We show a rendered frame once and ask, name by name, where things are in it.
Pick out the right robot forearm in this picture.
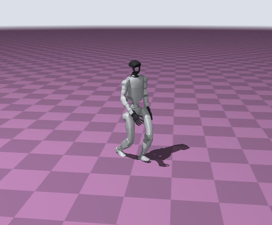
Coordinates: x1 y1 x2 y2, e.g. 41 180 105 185
121 97 133 115

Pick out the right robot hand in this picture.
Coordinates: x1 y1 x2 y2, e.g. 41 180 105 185
131 110 144 126

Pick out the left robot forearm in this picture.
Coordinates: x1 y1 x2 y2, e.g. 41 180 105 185
143 95 150 108

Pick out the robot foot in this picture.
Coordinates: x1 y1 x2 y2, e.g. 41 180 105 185
115 147 126 157
138 155 150 161

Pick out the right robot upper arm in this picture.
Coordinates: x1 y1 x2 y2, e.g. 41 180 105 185
120 79 130 101

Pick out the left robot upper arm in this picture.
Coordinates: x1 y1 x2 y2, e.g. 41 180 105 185
142 75 148 96

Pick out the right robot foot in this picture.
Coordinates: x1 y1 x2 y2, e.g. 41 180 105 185
115 147 126 157

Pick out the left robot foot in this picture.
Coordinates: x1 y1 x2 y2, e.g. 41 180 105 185
138 155 150 161

